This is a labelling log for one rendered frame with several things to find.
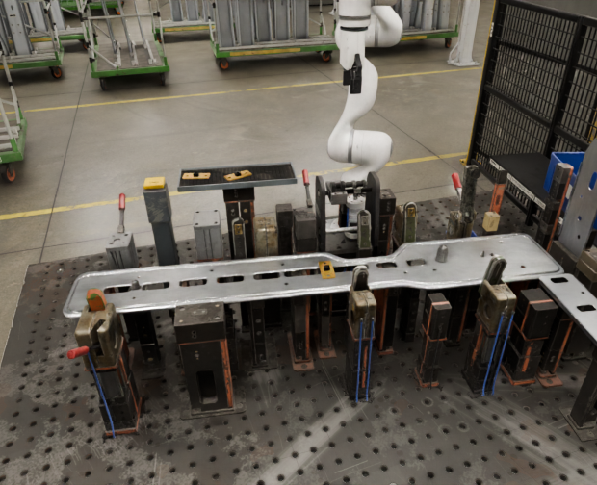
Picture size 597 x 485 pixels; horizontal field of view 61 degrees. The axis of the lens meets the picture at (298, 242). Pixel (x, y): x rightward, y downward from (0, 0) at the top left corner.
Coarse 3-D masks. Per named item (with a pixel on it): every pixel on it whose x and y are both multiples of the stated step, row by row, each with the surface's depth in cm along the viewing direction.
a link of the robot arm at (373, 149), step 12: (360, 132) 177; (372, 132) 177; (360, 144) 175; (372, 144) 175; (384, 144) 175; (360, 156) 177; (372, 156) 176; (384, 156) 176; (360, 168) 186; (372, 168) 179; (348, 180) 186; (360, 180) 182
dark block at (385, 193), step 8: (384, 192) 157; (392, 192) 157; (384, 200) 154; (392, 200) 155; (384, 208) 156; (392, 208) 156; (384, 216) 158; (392, 216) 158; (384, 224) 160; (384, 232) 161; (384, 240) 163; (376, 248) 165; (384, 248) 165; (376, 256) 166
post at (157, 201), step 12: (144, 192) 155; (156, 192) 156; (168, 192) 161; (156, 204) 158; (168, 204) 159; (156, 216) 160; (168, 216) 161; (156, 228) 163; (168, 228) 164; (156, 240) 165; (168, 240) 166; (168, 252) 168; (168, 264) 171
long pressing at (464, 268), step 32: (288, 256) 149; (320, 256) 149; (384, 256) 148; (416, 256) 148; (448, 256) 148; (512, 256) 148; (544, 256) 147; (192, 288) 137; (224, 288) 136; (256, 288) 136; (288, 288) 136; (320, 288) 136; (384, 288) 137; (416, 288) 137; (448, 288) 137
